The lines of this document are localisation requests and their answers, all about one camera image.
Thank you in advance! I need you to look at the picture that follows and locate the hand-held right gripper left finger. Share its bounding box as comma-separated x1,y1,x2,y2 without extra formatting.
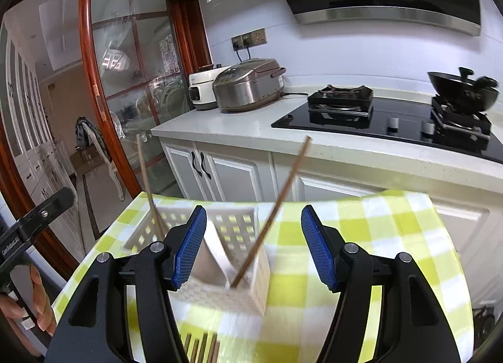
45,206,208,363

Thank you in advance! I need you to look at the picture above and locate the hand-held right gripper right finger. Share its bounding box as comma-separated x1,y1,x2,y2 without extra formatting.
301,205,462,363

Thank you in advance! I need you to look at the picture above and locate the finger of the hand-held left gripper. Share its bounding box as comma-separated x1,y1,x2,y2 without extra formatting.
16,187,76,240

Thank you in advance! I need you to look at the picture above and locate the cream plastic utensil holder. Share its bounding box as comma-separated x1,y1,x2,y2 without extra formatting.
123,206,272,316

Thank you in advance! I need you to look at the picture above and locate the person's left hand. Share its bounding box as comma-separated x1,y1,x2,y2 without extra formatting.
0,265,56,358

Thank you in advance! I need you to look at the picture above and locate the green white checked tablecloth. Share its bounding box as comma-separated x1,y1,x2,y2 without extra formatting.
51,190,472,363

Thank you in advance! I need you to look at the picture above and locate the tall white cabinet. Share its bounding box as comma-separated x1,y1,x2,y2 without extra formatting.
0,29,77,210

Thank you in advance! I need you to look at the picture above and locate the white ornate dining chair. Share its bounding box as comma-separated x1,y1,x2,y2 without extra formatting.
75,115,126,201

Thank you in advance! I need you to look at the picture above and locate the wood framed glass sliding door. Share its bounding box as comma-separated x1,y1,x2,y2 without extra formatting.
79,0,189,238

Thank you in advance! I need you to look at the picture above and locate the white kitchen counter cabinet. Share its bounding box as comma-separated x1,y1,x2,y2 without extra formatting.
151,84,503,309

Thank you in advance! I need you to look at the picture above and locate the black glass gas cooktop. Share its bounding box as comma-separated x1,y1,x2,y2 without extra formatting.
271,90,503,163

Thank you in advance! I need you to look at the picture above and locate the black burner grate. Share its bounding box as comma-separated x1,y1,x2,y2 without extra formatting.
307,86,374,128
430,96,493,141

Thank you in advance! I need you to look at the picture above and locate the white electric cooker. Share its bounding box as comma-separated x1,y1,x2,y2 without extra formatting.
188,64,232,111

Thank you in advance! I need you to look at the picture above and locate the silver rice cooker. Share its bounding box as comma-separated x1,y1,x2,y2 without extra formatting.
212,58,286,113

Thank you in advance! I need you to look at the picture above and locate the black wok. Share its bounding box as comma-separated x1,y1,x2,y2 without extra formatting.
428,67,500,114

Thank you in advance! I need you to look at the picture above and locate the red wooden door frame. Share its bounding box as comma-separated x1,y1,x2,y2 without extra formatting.
0,0,213,269

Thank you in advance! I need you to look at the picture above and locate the wall outlet panel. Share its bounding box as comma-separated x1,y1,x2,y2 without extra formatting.
231,28,268,50

